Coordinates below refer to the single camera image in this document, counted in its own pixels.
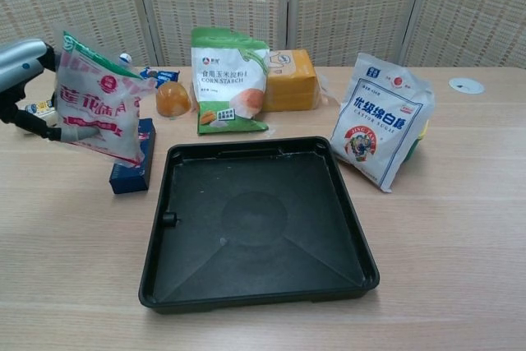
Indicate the orange cheese block package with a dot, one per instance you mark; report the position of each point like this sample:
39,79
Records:
292,88

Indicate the pink white snack bag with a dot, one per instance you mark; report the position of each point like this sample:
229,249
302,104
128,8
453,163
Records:
102,100

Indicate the dark blue carton box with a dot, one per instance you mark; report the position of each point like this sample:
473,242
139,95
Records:
133,178

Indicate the white castor sugar bag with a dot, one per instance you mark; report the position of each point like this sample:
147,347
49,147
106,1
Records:
378,125

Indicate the orange jelly cup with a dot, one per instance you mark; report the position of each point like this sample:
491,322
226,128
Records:
172,100

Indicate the woven folding screen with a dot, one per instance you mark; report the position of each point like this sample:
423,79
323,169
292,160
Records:
353,6

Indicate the green white corn starch bag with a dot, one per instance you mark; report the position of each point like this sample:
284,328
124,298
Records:
226,79

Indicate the black square plastic tray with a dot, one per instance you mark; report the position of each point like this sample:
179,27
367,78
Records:
255,223

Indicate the yellow green sponge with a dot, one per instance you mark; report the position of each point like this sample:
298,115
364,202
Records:
418,139

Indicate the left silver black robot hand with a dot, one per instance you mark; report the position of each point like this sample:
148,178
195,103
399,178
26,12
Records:
20,63

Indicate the cream mayonnaise squeeze bottle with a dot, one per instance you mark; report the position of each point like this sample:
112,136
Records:
43,112

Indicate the blue cookie packet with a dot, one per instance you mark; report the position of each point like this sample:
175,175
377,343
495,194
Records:
166,75

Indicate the blue white toothpaste tube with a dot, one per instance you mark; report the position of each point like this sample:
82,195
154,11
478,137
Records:
125,58

